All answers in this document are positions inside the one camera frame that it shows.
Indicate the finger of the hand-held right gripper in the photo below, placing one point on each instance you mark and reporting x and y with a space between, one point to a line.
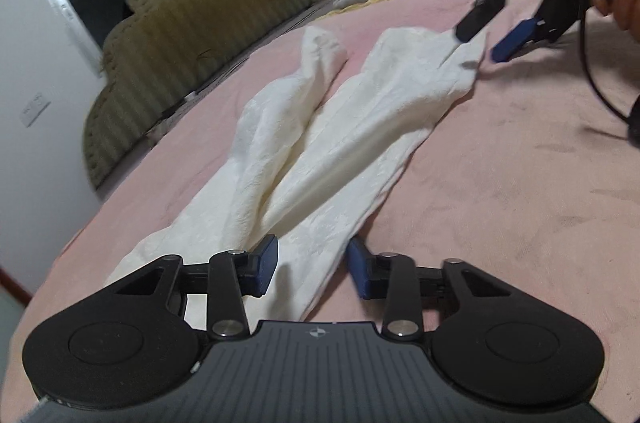
472 24
511 43

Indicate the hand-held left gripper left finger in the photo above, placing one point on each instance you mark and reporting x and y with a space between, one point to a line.
265 264

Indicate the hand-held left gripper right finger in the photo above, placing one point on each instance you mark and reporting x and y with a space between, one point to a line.
357 267

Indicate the white pants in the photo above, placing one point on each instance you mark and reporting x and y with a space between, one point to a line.
320 143

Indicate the pink blanket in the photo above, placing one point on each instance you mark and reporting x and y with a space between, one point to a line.
525 183

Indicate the olive padded headboard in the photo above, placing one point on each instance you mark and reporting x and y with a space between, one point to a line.
190 28

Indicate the white wall socket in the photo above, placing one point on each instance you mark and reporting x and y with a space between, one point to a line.
35 108

